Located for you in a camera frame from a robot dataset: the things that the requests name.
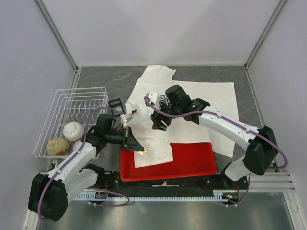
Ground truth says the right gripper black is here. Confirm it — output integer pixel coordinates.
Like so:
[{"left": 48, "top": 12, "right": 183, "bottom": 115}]
[{"left": 151, "top": 100, "right": 182, "bottom": 131}]

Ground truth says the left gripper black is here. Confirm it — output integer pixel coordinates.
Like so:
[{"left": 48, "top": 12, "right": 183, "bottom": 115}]
[{"left": 105, "top": 126, "right": 144, "bottom": 151}]

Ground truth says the gold leaf brooch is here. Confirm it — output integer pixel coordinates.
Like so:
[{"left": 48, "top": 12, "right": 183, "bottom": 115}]
[{"left": 136, "top": 147, "right": 147, "bottom": 156}]

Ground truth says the white t-shirt daisy print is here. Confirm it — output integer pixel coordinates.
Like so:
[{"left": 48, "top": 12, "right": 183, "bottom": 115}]
[{"left": 124, "top": 64, "right": 239, "bottom": 169}]

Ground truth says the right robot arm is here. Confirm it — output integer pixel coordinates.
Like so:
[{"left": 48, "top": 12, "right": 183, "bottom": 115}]
[{"left": 144, "top": 85, "right": 278, "bottom": 189}]

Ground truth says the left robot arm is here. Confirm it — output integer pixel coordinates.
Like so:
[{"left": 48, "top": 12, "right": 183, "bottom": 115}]
[{"left": 28, "top": 114, "right": 145, "bottom": 221}]

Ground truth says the black brooch tray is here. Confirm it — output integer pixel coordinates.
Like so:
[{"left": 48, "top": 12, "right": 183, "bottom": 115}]
[{"left": 108, "top": 98, "right": 125, "bottom": 117}]

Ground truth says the red plastic bin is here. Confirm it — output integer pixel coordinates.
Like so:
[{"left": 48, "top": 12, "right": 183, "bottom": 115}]
[{"left": 120, "top": 143, "right": 217, "bottom": 182}]

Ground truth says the beige ceramic bowl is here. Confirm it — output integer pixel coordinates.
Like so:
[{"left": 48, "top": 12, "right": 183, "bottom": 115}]
[{"left": 46, "top": 137, "right": 70, "bottom": 156}]

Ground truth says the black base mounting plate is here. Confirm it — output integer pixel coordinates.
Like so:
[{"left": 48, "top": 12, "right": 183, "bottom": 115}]
[{"left": 92, "top": 171, "right": 249, "bottom": 197}]

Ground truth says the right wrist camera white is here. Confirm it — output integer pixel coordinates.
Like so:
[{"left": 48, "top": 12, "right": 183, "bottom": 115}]
[{"left": 146, "top": 92, "right": 160, "bottom": 108}]

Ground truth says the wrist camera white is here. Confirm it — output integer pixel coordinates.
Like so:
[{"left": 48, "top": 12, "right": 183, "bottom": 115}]
[
  {"left": 146, "top": 92, "right": 160, "bottom": 108},
  {"left": 120, "top": 114, "right": 134, "bottom": 128}
]

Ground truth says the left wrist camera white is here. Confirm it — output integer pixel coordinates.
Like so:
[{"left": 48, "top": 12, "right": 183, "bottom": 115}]
[{"left": 120, "top": 114, "right": 134, "bottom": 128}]

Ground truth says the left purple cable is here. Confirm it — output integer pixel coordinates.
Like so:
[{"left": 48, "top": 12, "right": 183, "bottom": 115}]
[{"left": 37, "top": 107, "right": 130, "bottom": 221}]

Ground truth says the purple cable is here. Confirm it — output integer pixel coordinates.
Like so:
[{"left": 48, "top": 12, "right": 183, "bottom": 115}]
[
  {"left": 143, "top": 96, "right": 288, "bottom": 208},
  {"left": 37, "top": 107, "right": 130, "bottom": 221}
]

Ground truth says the slotted cable duct rail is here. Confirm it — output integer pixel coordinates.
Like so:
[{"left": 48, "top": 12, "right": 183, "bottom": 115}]
[{"left": 73, "top": 189, "right": 237, "bottom": 202}]

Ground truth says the white wire dish rack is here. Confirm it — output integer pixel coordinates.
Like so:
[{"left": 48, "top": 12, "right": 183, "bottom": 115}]
[{"left": 33, "top": 87, "right": 108, "bottom": 159}]

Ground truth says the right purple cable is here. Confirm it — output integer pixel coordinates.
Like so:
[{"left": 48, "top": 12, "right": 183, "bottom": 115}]
[{"left": 143, "top": 96, "right": 288, "bottom": 208}]

